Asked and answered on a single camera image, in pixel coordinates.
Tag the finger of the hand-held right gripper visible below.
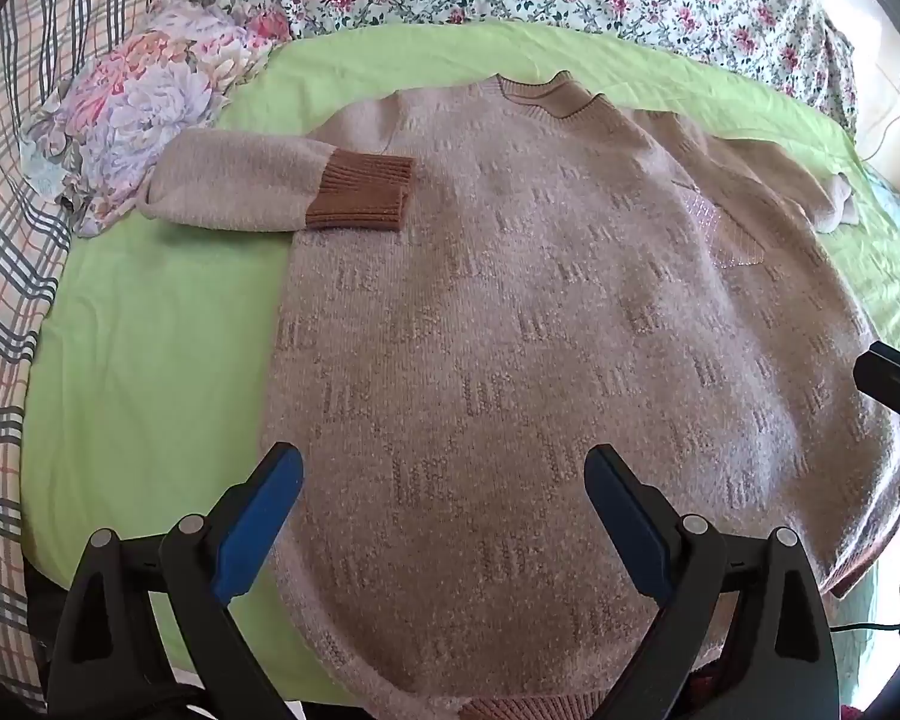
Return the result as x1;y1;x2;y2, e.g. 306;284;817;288
853;340;900;437

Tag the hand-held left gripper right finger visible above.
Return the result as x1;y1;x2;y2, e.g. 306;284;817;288
583;444;841;720

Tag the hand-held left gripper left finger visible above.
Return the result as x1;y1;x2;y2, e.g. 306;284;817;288
45;441;306;720

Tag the beige knit sweater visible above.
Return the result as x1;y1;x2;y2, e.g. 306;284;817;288
136;71;900;720

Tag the light green bed sheet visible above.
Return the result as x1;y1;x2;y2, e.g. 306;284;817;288
19;21;900;720

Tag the plaid blanket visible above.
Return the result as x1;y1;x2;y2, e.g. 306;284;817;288
0;0;203;713

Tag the large-flower print pillow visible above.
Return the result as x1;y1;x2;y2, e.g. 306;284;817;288
21;0;293;237

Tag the thin wall cable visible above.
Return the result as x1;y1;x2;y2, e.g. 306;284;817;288
861;82;900;163

